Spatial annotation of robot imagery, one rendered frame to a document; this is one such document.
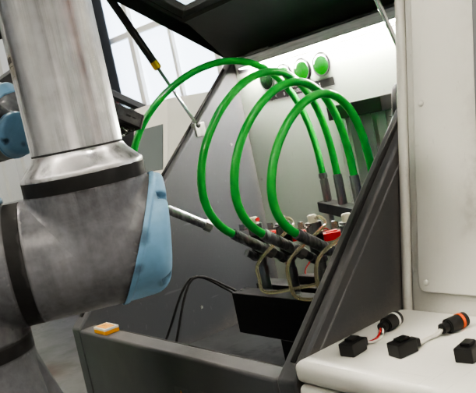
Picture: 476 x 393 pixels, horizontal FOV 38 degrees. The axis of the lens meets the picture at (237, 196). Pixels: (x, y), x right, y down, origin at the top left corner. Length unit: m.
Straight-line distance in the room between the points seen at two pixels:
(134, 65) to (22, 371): 6.96
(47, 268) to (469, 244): 0.57
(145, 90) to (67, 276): 6.91
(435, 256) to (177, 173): 0.75
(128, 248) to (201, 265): 0.99
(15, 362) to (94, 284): 0.10
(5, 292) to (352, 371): 0.41
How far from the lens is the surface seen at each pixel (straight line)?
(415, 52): 1.05
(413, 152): 1.03
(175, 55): 7.10
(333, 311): 0.95
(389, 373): 0.82
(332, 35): 1.43
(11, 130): 1.20
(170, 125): 4.21
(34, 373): 0.68
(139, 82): 7.52
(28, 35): 0.63
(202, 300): 1.61
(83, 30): 0.64
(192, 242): 1.59
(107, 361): 1.39
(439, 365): 0.82
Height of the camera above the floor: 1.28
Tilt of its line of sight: 5 degrees down
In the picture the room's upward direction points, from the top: 12 degrees counter-clockwise
